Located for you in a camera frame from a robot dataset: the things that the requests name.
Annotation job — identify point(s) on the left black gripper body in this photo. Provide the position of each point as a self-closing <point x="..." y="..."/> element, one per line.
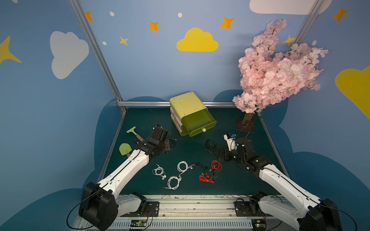
<point x="166" y="141"/>

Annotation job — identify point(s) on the green round paddle wooden handle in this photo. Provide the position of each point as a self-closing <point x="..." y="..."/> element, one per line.
<point x="125" y="149"/>

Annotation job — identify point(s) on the white earphones left coil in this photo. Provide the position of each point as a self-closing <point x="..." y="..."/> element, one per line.
<point x="159" y="171"/>

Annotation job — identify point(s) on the red earphones upper coil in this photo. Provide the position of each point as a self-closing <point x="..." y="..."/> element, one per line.
<point x="216" y="166"/>

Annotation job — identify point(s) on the pink blossom artificial tree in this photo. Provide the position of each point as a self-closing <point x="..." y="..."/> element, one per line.
<point x="268" y="77"/>

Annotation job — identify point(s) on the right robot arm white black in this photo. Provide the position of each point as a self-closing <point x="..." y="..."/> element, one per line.
<point x="306" y="211"/>

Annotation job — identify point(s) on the left green circuit board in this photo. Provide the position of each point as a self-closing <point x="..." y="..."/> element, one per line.
<point x="138" y="224"/>

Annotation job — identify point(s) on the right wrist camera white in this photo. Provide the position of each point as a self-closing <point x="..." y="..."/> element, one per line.
<point x="230" y="140"/>

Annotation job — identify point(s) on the green three-drawer cabinet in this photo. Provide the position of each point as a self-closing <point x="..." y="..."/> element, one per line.
<point x="183" y="105"/>

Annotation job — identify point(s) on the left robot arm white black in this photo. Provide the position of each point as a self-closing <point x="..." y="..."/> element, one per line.
<point x="101" y="204"/>

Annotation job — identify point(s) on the right green circuit board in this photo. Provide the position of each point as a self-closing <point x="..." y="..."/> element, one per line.
<point x="259" y="225"/>

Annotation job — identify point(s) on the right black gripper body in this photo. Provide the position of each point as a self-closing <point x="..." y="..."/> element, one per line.
<point x="226" y="154"/>

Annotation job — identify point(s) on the white earphones lower coil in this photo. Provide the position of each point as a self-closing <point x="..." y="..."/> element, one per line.
<point x="173" y="183"/>

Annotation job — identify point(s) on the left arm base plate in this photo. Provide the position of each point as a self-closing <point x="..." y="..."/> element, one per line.
<point x="145" y="208"/>

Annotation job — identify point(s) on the white earphones upper coil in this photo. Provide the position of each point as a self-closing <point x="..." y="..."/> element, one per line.
<point x="183" y="166"/>

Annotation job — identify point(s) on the aluminium rail front frame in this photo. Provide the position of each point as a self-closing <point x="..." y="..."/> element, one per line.
<point x="198" y="207"/>

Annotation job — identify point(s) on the black earphones coil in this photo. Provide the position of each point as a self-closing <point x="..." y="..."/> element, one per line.
<point x="172" y="143"/>
<point x="210" y="146"/>

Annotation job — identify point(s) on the red earphones lower bundle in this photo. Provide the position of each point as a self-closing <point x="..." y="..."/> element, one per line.
<point x="207" y="178"/>

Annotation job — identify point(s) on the green drawer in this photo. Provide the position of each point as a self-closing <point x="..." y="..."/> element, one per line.
<point x="197" y="123"/>

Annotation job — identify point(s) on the green circuit board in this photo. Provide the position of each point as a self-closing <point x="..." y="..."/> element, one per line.
<point x="138" y="224"/>
<point x="259" y="225"/>

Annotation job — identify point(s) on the white earphones coil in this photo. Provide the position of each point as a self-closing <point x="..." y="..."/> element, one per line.
<point x="173" y="183"/>
<point x="159" y="171"/>
<point x="183" y="166"/>

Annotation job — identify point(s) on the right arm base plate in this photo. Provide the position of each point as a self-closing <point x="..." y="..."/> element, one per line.
<point x="246" y="209"/>

